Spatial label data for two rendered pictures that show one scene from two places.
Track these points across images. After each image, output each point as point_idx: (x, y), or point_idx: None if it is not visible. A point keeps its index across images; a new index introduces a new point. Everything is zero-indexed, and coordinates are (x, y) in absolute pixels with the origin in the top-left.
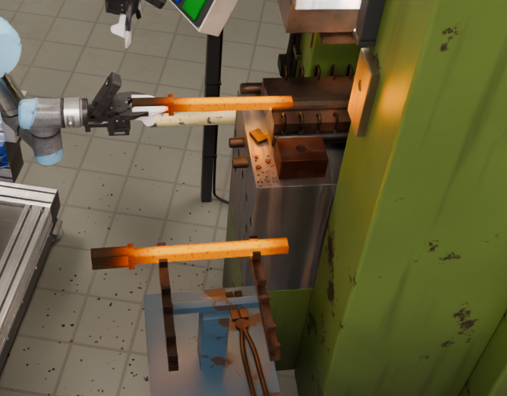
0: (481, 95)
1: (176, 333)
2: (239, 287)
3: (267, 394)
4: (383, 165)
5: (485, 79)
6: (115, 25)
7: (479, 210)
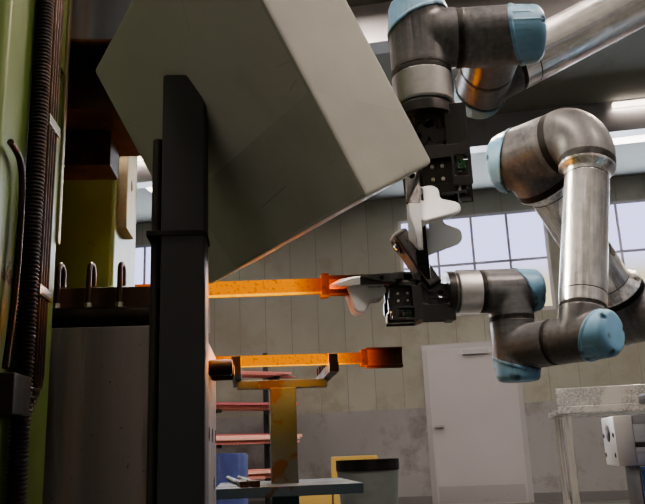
0: None
1: (321, 482)
2: (240, 488)
3: (233, 478)
4: (134, 237)
5: None
6: (449, 227)
7: None
